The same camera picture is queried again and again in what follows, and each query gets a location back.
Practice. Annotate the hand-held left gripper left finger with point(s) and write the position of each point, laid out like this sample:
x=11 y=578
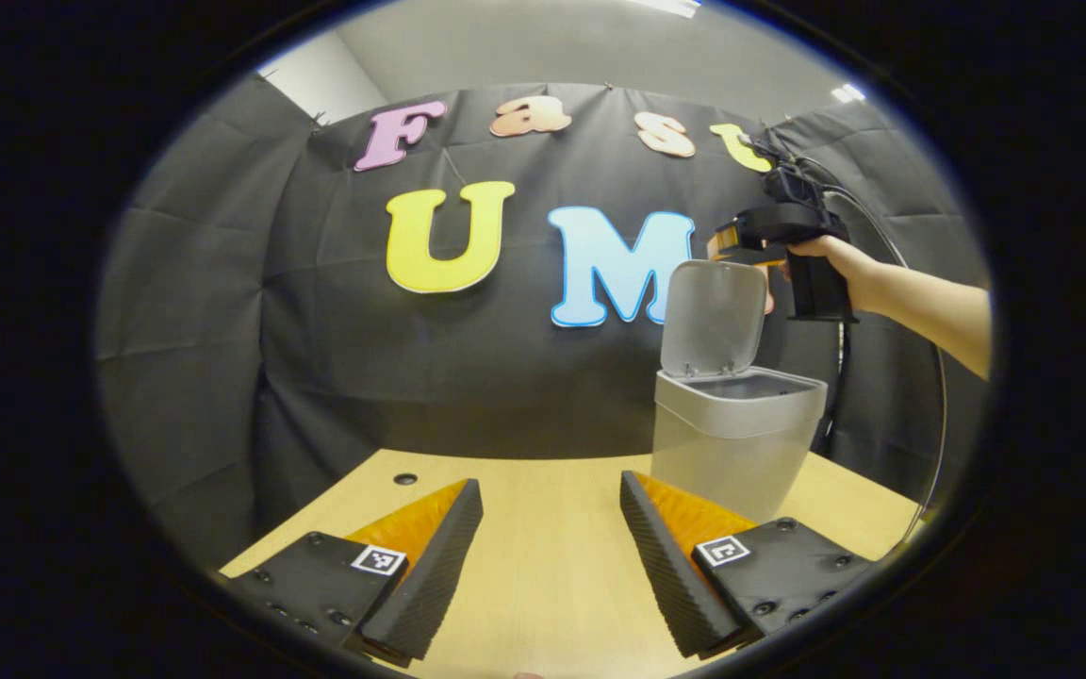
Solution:
x=439 y=566

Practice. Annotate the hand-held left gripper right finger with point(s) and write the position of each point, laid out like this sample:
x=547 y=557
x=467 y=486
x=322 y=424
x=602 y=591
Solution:
x=666 y=575

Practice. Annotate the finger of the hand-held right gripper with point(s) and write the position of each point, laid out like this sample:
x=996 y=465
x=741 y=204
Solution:
x=727 y=243

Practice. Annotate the grey desktop garbage bin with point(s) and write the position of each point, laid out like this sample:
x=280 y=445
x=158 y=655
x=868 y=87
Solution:
x=732 y=443

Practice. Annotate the wooden desktop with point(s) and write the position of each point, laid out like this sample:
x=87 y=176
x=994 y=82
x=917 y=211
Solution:
x=543 y=528

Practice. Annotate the small ceiling light panel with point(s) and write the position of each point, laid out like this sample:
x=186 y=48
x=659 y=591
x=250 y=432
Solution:
x=847 y=92

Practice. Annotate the black backdrop cloth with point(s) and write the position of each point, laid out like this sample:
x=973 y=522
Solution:
x=317 y=377

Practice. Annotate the long ceiling light panel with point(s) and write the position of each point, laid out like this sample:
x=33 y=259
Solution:
x=666 y=8

